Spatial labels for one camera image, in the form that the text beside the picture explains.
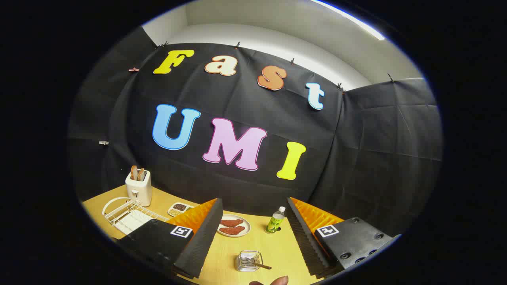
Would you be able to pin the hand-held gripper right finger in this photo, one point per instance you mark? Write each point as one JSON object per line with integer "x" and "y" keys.
{"x": 303, "y": 237}

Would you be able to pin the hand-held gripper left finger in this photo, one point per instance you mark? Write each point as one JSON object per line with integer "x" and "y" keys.
{"x": 200, "y": 241}

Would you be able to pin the cream plate with meat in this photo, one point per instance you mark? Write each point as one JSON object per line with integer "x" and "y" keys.
{"x": 245, "y": 225}

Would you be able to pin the green label drink bottle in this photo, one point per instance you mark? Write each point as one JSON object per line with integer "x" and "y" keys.
{"x": 274, "y": 223}

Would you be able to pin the red meat piece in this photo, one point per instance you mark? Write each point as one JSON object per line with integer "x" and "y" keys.
{"x": 231, "y": 223}
{"x": 233, "y": 230}

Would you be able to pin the white divided tray of beans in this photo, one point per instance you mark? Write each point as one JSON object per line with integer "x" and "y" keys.
{"x": 179, "y": 208}

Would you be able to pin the white toaster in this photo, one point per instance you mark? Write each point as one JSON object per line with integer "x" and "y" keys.
{"x": 139, "y": 190}

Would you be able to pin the toast slice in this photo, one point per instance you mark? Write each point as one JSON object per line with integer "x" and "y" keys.
{"x": 134, "y": 172}
{"x": 141, "y": 174}

